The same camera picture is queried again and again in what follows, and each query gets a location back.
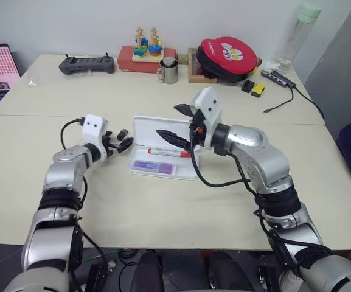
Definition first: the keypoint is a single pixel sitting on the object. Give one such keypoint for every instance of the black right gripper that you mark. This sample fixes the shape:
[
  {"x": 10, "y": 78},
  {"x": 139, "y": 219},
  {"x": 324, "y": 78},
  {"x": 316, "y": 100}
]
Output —
[{"x": 198, "y": 134}]

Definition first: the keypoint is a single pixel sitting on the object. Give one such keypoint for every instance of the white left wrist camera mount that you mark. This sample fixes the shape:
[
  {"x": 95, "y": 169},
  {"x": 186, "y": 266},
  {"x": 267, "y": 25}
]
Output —
[{"x": 94, "y": 129}]

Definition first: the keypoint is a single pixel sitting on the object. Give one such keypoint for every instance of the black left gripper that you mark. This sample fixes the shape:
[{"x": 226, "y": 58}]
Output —
[{"x": 111, "y": 143}]

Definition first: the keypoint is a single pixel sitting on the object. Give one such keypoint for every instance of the small clear plastic bag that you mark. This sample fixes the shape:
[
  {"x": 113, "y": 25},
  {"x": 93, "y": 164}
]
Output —
[{"x": 33, "y": 82}]

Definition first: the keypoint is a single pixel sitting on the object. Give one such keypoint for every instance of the purple eraser box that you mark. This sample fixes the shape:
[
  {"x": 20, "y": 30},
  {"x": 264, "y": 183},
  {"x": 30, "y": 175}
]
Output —
[{"x": 154, "y": 167}]

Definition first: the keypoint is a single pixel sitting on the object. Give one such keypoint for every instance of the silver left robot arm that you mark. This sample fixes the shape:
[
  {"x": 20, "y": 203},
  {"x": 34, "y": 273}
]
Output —
[{"x": 62, "y": 173}]

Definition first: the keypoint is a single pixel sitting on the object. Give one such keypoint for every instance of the stainless steel mug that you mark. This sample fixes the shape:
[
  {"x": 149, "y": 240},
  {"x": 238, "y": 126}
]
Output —
[{"x": 169, "y": 71}]

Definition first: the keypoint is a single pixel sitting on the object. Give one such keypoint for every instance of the grey USB hub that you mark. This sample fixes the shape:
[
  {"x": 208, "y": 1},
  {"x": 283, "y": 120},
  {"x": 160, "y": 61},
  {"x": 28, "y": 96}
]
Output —
[{"x": 277, "y": 77}]

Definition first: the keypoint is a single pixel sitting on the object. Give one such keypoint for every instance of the white crumpled tissue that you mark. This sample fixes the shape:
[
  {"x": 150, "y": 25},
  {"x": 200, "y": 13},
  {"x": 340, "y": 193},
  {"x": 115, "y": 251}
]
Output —
[{"x": 271, "y": 65}]

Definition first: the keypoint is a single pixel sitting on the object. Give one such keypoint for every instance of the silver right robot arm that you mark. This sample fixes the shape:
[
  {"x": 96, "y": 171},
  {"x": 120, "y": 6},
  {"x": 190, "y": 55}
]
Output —
[{"x": 254, "y": 144}]

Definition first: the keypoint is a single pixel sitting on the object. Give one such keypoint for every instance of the red cardboard box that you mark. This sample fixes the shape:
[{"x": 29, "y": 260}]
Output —
[{"x": 126, "y": 59}]

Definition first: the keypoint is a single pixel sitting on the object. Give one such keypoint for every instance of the black box under table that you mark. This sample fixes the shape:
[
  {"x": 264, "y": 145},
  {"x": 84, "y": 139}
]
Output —
[{"x": 96, "y": 278}]

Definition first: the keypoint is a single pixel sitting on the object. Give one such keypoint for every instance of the black handheld remote controller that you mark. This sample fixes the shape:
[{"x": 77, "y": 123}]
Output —
[{"x": 87, "y": 64}]

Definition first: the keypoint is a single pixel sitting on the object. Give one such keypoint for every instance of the red whiteboard marker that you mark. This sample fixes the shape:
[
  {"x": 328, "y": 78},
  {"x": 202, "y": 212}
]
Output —
[{"x": 166, "y": 153}]

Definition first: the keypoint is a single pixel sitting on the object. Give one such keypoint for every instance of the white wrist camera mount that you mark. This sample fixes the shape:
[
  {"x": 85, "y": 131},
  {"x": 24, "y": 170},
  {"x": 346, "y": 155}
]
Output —
[
  {"x": 208, "y": 106},
  {"x": 94, "y": 129}
]

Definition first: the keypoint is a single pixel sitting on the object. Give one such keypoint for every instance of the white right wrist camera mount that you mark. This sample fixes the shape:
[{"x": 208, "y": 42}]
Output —
[{"x": 208, "y": 106}]

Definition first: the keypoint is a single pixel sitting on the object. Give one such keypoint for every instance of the dark rounded shape under table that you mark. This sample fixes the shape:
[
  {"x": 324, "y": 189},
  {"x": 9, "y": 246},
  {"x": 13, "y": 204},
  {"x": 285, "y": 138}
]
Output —
[{"x": 148, "y": 270}]

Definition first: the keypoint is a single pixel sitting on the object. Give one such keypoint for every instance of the clear bottle with green lid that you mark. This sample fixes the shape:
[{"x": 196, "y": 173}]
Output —
[{"x": 297, "y": 39}]

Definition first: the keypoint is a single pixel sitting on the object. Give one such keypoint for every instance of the white plastic pencil case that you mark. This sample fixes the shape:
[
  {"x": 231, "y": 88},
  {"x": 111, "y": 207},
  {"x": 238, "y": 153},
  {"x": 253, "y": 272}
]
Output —
[{"x": 151, "y": 130}]

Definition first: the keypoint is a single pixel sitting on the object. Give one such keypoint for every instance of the small yellow black box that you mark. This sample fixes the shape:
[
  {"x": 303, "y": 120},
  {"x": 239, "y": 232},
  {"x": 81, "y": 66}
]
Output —
[{"x": 258, "y": 89}]

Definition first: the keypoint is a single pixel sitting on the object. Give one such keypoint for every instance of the brown wooden box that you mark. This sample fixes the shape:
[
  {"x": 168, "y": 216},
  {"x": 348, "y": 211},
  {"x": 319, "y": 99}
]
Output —
[{"x": 193, "y": 68}]

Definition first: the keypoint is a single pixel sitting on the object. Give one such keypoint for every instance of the red black round cartoon case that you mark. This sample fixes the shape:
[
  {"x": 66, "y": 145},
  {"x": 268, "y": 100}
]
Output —
[{"x": 224, "y": 56}]

